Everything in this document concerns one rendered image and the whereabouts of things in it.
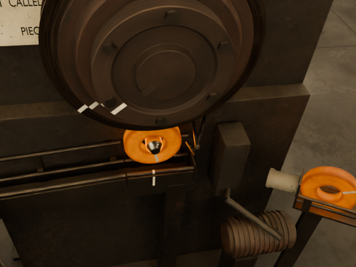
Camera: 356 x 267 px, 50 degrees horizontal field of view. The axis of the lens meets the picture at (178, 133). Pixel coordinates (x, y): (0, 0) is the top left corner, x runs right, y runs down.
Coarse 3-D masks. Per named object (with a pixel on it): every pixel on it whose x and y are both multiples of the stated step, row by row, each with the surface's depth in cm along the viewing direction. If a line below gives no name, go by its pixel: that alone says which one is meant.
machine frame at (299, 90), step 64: (320, 0) 97; (0, 64) 92; (256, 64) 108; (0, 128) 98; (64, 128) 103; (192, 128) 113; (256, 128) 118; (192, 192) 136; (256, 192) 144; (64, 256) 149; (128, 256) 159
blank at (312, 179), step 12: (324, 168) 106; (336, 168) 105; (312, 180) 107; (324, 180) 105; (336, 180) 104; (348, 180) 102; (312, 192) 110; (324, 192) 112; (348, 192) 105; (348, 204) 108
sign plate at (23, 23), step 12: (0, 0) 79; (12, 0) 80; (24, 0) 80; (36, 0) 81; (0, 12) 81; (12, 12) 82; (24, 12) 82; (36, 12) 83; (0, 24) 83; (12, 24) 84; (24, 24) 84; (36, 24) 85; (0, 36) 85; (12, 36) 85; (24, 36) 86; (36, 36) 86
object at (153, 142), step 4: (152, 136) 101; (156, 136) 101; (148, 140) 100; (152, 140) 100; (156, 140) 100; (160, 140) 101; (148, 144) 100; (152, 144) 99; (156, 144) 99; (160, 144) 100; (148, 148) 100; (152, 148) 99; (156, 148) 99; (160, 148) 100; (152, 152) 100; (156, 152) 100
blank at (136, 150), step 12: (132, 132) 98; (144, 132) 99; (156, 132) 100; (168, 132) 100; (132, 144) 101; (144, 144) 106; (168, 144) 103; (180, 144) 104; (132, 156) 105; (144, 156) 105; (156, 156) 106; (168, 156) 107
